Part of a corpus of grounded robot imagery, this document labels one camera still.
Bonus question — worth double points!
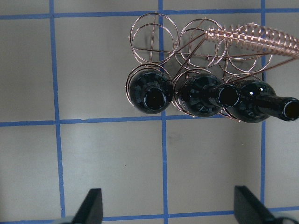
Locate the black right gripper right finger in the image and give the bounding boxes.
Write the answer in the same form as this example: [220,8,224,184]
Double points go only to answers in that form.
[234,186,276,224]

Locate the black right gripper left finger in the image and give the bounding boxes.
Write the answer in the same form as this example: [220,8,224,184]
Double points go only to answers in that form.
[72,188,103,224]

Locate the dark wine bottle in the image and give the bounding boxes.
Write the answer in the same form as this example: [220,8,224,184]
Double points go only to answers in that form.
[175,74,240,117]
[128,69,174,114]
[227,80,299,123]

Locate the copper wire bottle basket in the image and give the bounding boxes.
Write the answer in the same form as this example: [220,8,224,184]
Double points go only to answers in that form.
[125,12,299,123]

